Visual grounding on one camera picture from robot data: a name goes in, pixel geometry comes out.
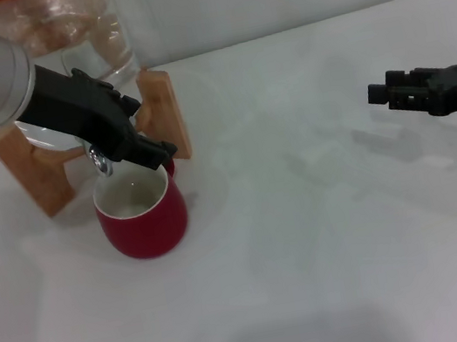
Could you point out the wooden dispenser stand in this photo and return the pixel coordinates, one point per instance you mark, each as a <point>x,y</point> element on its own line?
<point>165,111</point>

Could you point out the chrome faucet with lever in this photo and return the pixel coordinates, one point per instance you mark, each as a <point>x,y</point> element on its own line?
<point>101,164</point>

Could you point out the clear glass water dispenser jar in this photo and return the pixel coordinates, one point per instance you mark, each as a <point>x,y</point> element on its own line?
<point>98,34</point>

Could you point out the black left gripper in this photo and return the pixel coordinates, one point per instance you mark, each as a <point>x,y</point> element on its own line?
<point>71,110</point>

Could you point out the red ceramic cup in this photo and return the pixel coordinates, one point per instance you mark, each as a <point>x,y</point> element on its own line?
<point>146,234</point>

